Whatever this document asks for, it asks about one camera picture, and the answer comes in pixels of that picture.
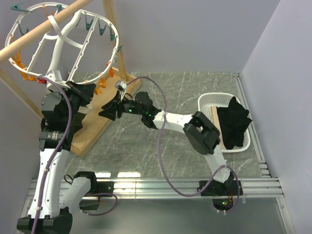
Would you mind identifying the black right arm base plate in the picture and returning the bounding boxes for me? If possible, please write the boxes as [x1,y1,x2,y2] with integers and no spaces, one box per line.
[200,179,243,196]

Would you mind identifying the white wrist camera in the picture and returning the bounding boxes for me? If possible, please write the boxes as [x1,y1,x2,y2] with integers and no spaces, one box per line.
[37,69,69,91]
[115,79,128,100]

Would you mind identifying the wooden drying rack stand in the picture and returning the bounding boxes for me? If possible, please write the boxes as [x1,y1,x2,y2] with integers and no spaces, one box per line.
[0,0,140,156]

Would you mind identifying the olive green underwear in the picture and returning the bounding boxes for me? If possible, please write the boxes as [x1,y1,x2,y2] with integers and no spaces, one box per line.
[71,103,93,134]

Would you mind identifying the aluminium mounting rail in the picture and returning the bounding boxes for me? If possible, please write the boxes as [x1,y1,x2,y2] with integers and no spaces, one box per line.
[26,177,285,200]

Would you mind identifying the white plastic laundry basket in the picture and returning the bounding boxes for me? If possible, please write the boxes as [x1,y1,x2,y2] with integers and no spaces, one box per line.
[197,93,252,153]

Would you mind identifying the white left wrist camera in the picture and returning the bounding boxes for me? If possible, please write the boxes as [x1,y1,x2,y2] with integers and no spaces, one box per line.
[37,69,69,91]

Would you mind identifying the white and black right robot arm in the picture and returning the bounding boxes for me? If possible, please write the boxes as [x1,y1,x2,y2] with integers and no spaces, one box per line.
[98,91,236,195]

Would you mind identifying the black garment in basket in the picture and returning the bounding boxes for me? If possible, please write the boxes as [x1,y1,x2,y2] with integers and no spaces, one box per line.
[217,97,252,150]

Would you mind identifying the beige garment in basket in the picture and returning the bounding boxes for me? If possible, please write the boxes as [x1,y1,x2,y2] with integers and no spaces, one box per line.
[211,106,229,150]

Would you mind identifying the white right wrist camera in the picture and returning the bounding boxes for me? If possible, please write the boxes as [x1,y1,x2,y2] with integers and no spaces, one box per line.
[115,79,128,100]

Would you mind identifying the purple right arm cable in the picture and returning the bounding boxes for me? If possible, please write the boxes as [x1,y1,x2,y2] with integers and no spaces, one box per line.
[124,77,241,215]

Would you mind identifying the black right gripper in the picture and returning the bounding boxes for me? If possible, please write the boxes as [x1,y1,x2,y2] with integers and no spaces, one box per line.
[99,91,145,121]

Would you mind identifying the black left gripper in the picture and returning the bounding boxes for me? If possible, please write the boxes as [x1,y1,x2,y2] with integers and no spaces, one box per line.
[58,80,95,124]

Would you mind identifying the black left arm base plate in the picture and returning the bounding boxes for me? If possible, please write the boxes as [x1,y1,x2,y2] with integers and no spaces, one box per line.
[96,181,114,197]

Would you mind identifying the white plastic clip hanger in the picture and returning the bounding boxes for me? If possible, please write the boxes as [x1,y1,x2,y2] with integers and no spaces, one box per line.
[4,2,120,85]

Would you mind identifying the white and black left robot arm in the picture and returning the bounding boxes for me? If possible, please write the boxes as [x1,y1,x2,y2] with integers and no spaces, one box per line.
[17,81,98,234]

